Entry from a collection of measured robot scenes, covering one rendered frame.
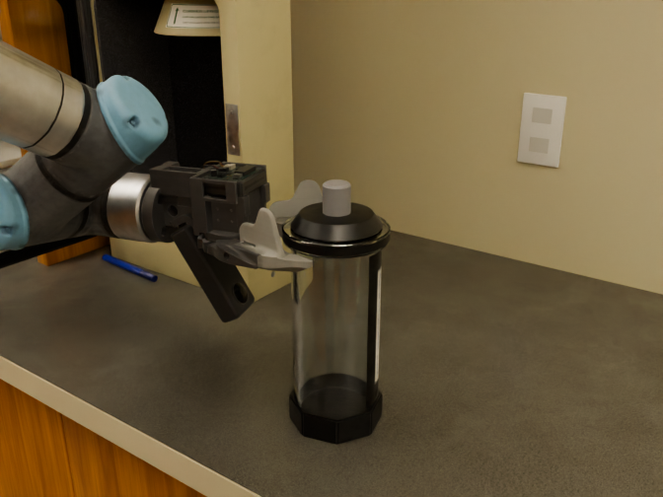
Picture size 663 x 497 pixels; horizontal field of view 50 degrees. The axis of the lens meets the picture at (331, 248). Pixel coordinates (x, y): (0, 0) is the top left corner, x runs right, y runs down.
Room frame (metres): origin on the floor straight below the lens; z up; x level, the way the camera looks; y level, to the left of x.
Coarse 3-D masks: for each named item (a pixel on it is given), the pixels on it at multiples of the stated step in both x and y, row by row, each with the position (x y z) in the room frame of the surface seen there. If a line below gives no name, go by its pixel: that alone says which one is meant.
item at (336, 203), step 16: (336, 192) 0.66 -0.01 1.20; (304, 208) 0.68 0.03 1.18; (320, 208) 0.68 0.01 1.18; (336, 208) 0.66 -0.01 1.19; (352, 208) 0.68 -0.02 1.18; (368, 208) 0.68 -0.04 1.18; (304, 224) 0.65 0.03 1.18; (320, 224) 0.64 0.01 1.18; (336, 224) 0.63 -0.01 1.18; (352, 224) 0.64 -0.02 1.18; (368, 224) 0.64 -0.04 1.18; (320, 240) 0.63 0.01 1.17; (336, 240) 0.62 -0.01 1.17; (352, 240) 0.63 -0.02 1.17
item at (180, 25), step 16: (176, 0) 1.06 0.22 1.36; (192, 0) 1.05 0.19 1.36; (208, 0) 1.05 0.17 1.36; (160, 16) 1.08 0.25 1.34; (176, 16) 1.05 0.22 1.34; (192, 16) 1.04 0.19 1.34; (208, 16) 1.04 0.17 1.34; (160, 32) 1.06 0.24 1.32; (176, 32) 1.04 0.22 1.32; (192, 32) 1.03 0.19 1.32; (208, 32) 1.03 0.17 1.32
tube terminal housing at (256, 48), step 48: (240, 0) 0.96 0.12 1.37; (288, 0) 1.04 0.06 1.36; (96, 48) 1.12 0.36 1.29; (240, 48) 0.96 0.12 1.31; (288, 48) 1.04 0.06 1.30; (240, 96) 0.95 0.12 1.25; (288, 96) 1.03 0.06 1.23; (240, 144) 0.95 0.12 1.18; (288, 144) 1.03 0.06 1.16; (288, 192) 1.03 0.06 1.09
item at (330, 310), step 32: (288, 224) 0.67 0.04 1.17; (384, 224) 0.67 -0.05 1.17; (320, 256) 0.62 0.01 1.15; (352, 256) 0.62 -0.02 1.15; (320, 288) 0.63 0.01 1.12; (352, 288) 0.63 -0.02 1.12; (320, 320) 0.63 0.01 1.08; (352, 320) 0.63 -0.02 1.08; (320, 352) 0.63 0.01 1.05; (352, 352) 0.63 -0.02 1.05; (320, 384) 0.63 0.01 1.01; (352, 384) 0.63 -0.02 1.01
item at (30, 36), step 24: (0, 0) 1.02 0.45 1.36; (24, 0) 1.05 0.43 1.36; (48, 0) 1.08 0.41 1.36; (0, 24) 1.02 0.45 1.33; (24, 24) 1.05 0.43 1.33; (48, 24) 1.08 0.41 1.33; (24, 48) 1.04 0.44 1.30; (48, 48) 1.07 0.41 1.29; (0, 144) 1.00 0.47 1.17; (0, 168) 0.99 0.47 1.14
